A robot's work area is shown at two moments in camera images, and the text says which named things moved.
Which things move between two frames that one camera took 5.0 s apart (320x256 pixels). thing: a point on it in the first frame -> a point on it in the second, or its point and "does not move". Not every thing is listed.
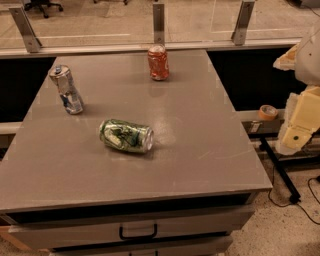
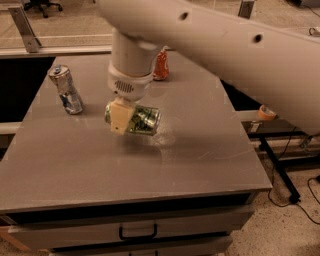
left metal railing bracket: (31, 40) does not move
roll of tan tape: (268, 112) does not move
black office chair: (43, 5) does not move
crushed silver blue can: (68, 92) does not move
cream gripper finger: (301, 121) -> (125, 88)
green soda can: (126, 135) -> (145, 119)
